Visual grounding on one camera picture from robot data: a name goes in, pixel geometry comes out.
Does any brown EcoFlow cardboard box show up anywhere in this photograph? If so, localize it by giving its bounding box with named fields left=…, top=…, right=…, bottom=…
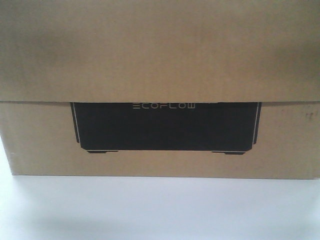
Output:
left=0, top=0, right=320, bottom=180

